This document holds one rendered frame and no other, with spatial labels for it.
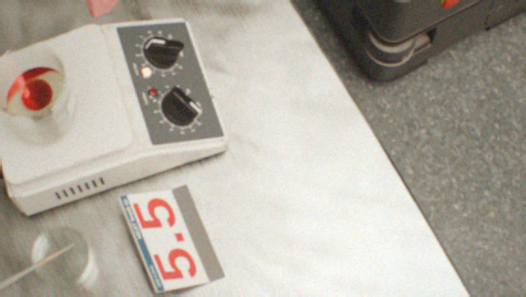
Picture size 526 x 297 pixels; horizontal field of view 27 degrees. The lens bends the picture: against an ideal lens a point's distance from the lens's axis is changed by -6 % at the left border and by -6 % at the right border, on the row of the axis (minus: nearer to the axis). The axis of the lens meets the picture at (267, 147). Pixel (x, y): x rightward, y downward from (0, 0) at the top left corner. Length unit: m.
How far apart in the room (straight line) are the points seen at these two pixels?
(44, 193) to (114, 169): 0.07
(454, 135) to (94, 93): 0.98
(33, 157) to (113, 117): 0.08
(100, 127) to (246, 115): 0.15
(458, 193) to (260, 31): 0.81
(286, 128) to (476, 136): 0.85
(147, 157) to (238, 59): 0.15
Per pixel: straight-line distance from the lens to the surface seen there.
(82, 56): 0.97
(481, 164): 1.84
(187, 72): 1.01
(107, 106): 0.95
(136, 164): 0.97
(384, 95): 1.85
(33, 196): 0.97
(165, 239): 0.98
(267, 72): 1.05
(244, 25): 1.07
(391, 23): 1.59
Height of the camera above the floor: 1.72
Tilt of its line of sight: 71 degrees down
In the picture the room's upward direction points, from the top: 1 degrees counter-clockwise
